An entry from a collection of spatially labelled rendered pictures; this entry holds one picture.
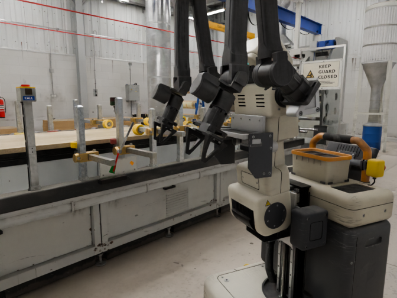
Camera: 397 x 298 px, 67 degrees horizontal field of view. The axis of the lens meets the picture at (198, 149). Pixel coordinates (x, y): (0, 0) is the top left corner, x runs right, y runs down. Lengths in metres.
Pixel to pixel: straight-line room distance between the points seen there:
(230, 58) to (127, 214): 1.73
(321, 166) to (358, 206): 0.22
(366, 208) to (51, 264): 1.78
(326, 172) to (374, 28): 6.76
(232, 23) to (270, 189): 0.60
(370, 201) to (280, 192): 0.32
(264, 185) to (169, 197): 1.52
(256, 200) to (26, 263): 1.50
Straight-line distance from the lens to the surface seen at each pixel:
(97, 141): 2.07
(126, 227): 2.40
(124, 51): 10.49
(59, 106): 9.40
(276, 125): 1.15
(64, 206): 1.87
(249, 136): 1.03
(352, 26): 10.60
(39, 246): 2.15
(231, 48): 0.86
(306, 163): 1.40
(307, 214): 1.18
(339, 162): 1.37
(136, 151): 1.85
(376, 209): 1.33
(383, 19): 7.96
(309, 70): 3.86
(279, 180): 1.16
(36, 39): 9.41
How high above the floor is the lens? 1.16
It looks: 9 degrees down
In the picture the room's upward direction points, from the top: straight up
